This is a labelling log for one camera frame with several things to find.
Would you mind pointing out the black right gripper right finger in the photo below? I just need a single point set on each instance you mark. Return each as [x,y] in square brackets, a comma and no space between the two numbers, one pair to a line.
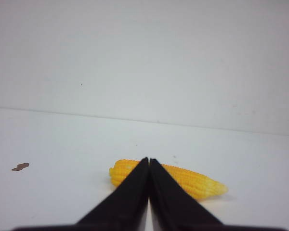
[173,209]

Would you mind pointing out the yellow toy corn cob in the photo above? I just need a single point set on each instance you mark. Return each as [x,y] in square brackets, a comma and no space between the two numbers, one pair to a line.
[195,184]

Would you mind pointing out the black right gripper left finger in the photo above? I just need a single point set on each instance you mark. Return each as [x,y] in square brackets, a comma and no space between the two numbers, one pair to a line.
[124,209]

